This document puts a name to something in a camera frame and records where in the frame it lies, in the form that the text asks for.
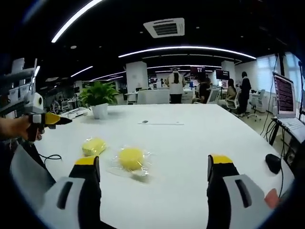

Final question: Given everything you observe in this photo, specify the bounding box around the thin black cable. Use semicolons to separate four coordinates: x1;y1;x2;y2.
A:
38;153;62;166

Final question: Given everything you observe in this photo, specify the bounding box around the black computer mouse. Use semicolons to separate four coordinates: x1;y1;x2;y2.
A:
265;153;282;175

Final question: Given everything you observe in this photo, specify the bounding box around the dark wall monitor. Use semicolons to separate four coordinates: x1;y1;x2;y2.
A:
215;69;231;80

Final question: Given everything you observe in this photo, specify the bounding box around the white panel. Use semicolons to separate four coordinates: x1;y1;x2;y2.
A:
136;89;171;105

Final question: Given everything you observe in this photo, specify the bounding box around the grey mesh chair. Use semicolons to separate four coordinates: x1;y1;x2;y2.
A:
9;144;57;192

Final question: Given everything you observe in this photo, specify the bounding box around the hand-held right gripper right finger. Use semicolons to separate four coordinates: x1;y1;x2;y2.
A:
206;154;275;229

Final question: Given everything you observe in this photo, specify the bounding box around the long curved ceiling light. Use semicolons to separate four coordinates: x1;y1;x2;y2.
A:
117;45;257;60

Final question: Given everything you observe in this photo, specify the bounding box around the white table cable cover plate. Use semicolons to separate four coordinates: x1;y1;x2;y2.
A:
137;119;185;126

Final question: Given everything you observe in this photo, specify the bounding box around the white office chair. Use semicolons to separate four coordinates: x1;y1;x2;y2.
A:
247;89;266;120
224;91;241;113
206;88;222;104

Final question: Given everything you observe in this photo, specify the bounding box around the square yellow sponge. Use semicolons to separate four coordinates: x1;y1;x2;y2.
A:
81;136;107;157

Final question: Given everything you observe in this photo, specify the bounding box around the person's left hand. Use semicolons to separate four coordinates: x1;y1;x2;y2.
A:
13;115;44;142

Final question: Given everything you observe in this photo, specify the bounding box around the short ceiling light strip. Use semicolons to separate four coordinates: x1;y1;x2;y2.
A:
70;65;94;78

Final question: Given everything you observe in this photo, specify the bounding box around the open laptop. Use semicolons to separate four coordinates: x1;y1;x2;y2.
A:
271;71;305;138

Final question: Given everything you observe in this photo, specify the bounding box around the person's right hand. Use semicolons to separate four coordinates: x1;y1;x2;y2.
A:
264;188;281;210

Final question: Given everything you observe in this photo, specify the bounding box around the ceiling air conditioner vent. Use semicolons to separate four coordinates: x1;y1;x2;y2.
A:
143;17;185;39

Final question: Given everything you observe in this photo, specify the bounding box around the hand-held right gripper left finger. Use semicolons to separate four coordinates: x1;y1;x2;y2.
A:
39;155;102;229

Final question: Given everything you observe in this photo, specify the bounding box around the black hanging cable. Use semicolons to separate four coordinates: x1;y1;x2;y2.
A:
264;54;280;144

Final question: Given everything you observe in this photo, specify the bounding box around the round yellow silicone block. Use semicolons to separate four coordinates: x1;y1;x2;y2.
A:
118;147;145;173

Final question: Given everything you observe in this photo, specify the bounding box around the black mouse cable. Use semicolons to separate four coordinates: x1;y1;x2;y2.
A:
277;164;289;199

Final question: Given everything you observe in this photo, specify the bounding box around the shelf with storage boxes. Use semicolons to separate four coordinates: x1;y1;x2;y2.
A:
0;58;41;113

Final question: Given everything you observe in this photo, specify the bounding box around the green potted plant white pot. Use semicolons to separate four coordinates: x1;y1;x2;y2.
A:
78;81;120;120

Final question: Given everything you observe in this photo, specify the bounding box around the round yellow sponge in wrap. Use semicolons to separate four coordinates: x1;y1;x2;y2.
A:
105;143;156;183

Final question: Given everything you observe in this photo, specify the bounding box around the clear plastic wrap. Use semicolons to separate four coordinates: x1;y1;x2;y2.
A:
81;135;109;158

